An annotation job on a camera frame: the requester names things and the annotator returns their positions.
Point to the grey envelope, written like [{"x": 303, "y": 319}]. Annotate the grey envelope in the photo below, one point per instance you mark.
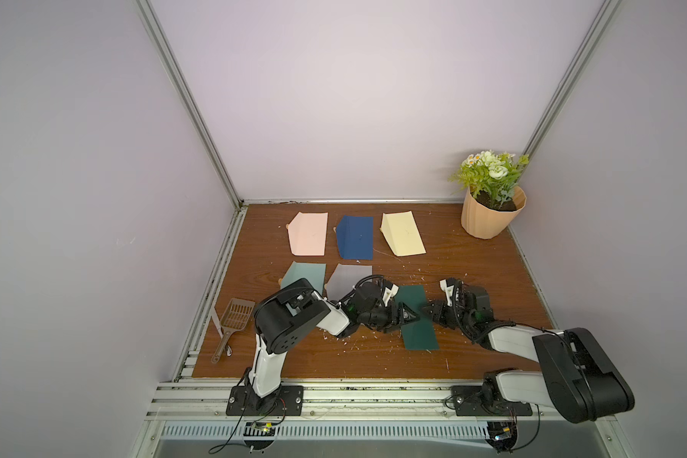
[{"x": 343, "y": 280}]

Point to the cream yellow envelope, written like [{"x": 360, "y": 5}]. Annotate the cream yellow envelope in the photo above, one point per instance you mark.
[{"x": 402, "y": 235}]

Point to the right circuit board with wires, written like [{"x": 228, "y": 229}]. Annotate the right circuit board with wires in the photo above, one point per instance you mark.
[{"x": 503, "y": 435}]

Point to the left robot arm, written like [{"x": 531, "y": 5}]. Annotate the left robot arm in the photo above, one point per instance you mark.
[{"x": 284, "y": 319}]

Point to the white vented cable duct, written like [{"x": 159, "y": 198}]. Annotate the white vented cable duct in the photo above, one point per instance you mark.
[{"x": 341, "y": 430}]

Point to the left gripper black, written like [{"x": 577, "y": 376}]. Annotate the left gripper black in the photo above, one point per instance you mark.
[{"x": 396, "y": 322}]

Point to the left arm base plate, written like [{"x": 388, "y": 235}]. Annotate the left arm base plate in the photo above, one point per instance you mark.
[{"x": 287, "y": 400}]

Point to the small brown card holder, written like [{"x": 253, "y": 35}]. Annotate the small brown card holder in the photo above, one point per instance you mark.
[{"x": 234, "y": 319}]

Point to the left circuit board with wires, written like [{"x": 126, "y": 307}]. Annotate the left circuit board with wires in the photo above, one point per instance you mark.
[{"x": 254, "y": 435}]

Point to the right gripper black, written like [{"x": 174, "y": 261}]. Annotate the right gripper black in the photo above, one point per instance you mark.
[{"x": 447, "y": 310}]

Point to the circuit board with wires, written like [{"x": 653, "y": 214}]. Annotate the circuit board with wires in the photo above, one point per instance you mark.
[
  {"x": 503, "y": 435},
  {"x": 254, "y": 435}
]

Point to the teal envelope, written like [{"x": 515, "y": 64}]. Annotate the teal envelope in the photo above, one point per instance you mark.
[{"x": 312, "y": 272}]

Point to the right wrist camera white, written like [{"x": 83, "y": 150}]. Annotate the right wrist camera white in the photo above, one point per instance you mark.
[{"x": 453, "y": 290}]

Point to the green plant white flowers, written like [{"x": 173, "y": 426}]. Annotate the green plant white flowers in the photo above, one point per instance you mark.
[{"x": 491, "y": 178}]

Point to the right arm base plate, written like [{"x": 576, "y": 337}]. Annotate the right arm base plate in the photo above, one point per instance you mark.
[{"x": 469, "y": 401}]

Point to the aluminium front rail frame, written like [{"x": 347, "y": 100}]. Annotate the aluminium front rail frame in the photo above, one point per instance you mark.
[{"x": 323, "y": 399}]

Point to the navy blue envelope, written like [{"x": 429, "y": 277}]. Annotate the navy blue envelope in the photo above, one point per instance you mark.
[{"x": 354, "y": 237}]

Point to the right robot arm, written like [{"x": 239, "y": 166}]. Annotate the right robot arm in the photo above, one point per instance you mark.
[{"x": 576, "y": 377}]

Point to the pink envelope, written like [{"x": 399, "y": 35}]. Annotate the pink envelope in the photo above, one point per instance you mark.
[{"x": 307, "y": 234}]

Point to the dark green envelope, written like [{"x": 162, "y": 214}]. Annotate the dark green envelope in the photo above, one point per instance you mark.
[{"x": 421, "y": 336}]

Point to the ribbed terracotta plant pot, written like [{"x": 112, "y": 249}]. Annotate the ribbed terracotta plant pot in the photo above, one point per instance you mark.
[{"x": 484, "y": 223}]

